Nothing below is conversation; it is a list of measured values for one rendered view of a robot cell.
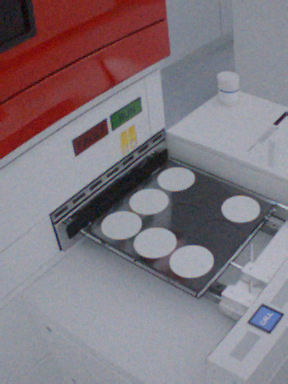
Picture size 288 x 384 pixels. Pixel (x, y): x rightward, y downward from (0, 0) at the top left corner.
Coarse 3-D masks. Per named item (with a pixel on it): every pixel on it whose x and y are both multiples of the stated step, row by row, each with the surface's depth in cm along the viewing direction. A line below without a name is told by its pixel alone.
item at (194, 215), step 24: (168, 168) 140; (168, 192) 132; (192, 192) 131; (216, 192) 130; (240, 192) 129; (144, 216) 125; (168, 216) 125; (192, 216) 124; (216, 216) 123; (120, 240) 120; (192, 240) 117; (216, 240) 117; (240, 240) 115; (168, 264) 112; (216, 264) 110; (192, 288) 106
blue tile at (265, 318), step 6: (258, 312) 91; (264, 312) 90; (270, 312) 90; (258, 318) 89; (264, 318) 89; (270, 318) 89; (276, 318) 89; (258, 324) 88; (264, 324) 88; (270, 324) 88
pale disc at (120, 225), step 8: (112, 216) 127; (120, 216) 126; (128, 216) 126; (136, 216) 126; (104, 224) 124; (112, 224) 124; (120, 224) 124; (128, 224) 124; (136, 224) 123; (104, 232) 122; (112, 232) 122; (120, 232) 122; (128, 232) 121; (136, 232) 121
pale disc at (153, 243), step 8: (144, 232) 121; (152, 232) 121; (160, 232) 120; (168, 232) 120; (136, 240) 119; (144, 240) 119; (152, 240) 119; (160, 240) 118; (168, 240) 118; (136, 248) 117; (144, 248) 117; (152, 248) 117; (160, 248) 116; (168, 248) 116; (144, 256) 115; (152, 256) 115; (160, 256) 114
